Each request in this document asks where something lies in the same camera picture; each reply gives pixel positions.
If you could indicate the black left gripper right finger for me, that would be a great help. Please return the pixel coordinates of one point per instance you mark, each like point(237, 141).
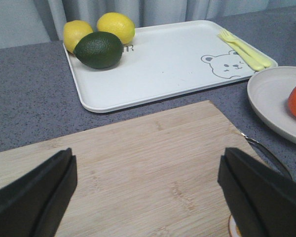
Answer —
point(261, 201)

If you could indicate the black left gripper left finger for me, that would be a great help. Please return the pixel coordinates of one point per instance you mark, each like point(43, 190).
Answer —
point(34, 204)

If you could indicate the white round plate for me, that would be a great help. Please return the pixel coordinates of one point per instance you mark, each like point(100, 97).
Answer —
point(268, 92)

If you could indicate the white rectangular bear tray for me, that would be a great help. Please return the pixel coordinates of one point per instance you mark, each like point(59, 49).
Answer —
point(161, 62)

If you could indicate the wooden cutting board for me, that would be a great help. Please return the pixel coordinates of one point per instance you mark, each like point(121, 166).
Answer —
point(153, 176)

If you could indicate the yellow plastic utensil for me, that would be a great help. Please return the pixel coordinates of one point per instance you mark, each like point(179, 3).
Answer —
point(255, 65)

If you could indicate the dark green lime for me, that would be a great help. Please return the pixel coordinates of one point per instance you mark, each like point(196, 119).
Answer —
point(99, 50)

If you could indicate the yellow plastic fork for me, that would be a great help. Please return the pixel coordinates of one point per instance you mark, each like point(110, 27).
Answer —
point(255, 54)

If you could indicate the yellow lemon left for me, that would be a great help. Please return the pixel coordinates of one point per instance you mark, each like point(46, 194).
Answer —
point(73, 32)

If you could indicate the yellow lemon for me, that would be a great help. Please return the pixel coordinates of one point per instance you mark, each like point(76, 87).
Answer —
point(118, 24)
point(73, 32)

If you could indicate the grey curtain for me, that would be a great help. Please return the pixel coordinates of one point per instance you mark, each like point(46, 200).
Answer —
point(24, 22)

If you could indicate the yellow lemon right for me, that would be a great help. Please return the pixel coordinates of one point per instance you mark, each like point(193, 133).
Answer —
point(118, 24)

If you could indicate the metal cutting board handle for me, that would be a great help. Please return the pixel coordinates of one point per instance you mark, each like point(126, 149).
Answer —
point(271, 157)

